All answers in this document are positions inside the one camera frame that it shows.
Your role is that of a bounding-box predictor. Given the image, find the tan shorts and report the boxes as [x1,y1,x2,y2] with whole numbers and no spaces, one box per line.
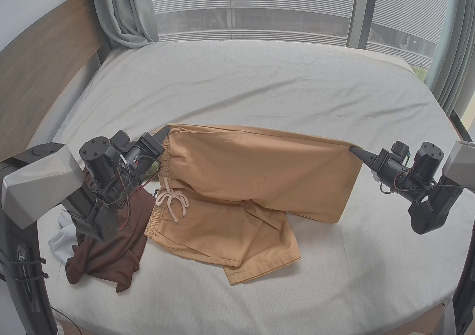
[144,124,363,286]

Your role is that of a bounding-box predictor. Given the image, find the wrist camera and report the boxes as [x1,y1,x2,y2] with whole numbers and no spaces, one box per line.
[111,130,139,156]
[390,140,410,159]

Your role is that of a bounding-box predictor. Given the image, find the brown garment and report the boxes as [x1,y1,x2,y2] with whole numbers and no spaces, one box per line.
[66,168,156,293]

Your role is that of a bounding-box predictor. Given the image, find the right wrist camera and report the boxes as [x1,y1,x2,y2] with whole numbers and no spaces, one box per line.
[390,140,410,159]

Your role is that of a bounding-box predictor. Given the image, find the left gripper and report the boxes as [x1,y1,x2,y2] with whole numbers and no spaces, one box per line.
[122,132,166,185]

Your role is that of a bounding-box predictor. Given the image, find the white garment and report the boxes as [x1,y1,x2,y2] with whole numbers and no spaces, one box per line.
[47,211,80,263]

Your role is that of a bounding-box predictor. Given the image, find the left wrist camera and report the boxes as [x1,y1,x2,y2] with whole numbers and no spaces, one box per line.
[111,130,139,156]

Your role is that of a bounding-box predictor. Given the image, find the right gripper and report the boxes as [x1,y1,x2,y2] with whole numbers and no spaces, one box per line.
[370,150,409,187]

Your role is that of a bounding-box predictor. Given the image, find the bed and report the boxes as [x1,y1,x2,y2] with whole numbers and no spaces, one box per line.
[0,0,475,335]

